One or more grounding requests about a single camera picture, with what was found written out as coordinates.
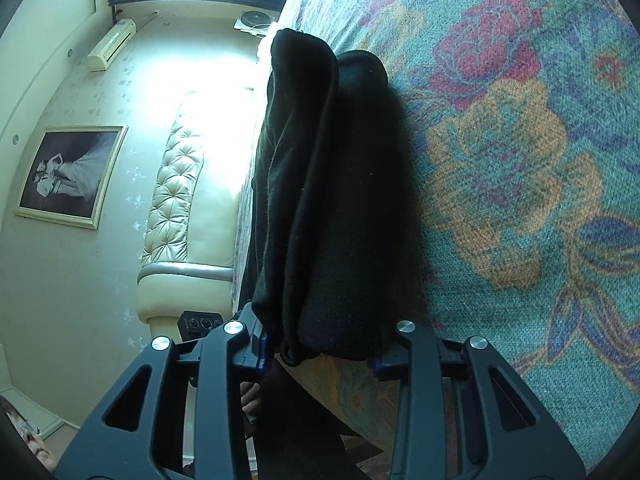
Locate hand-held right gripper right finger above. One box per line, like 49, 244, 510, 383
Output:
371, 319, 587, 480

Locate black device with knobs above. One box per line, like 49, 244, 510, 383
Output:
177, 310, 224, 348

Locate framed wall picture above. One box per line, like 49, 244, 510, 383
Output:
14, 124, 129, 231

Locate white air conditioner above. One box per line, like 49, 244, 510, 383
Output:
86, 17, 138, 73

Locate patterned cloth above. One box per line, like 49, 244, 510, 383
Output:
0, 395, 57, 473

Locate black pants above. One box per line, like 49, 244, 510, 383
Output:
240, 27, 431, 368

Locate white round device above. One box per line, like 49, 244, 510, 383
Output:
233, 10, 280, 39

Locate floral bedspread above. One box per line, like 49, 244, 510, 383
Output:
230, 0, 640, 471

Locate cream tufted headboard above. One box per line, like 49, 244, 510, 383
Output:
136, 87, 256, 331

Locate person's leg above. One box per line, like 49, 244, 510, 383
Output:
247, 355, 396, 480

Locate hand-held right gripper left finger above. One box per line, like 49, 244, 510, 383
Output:
55, 319, 275, 480

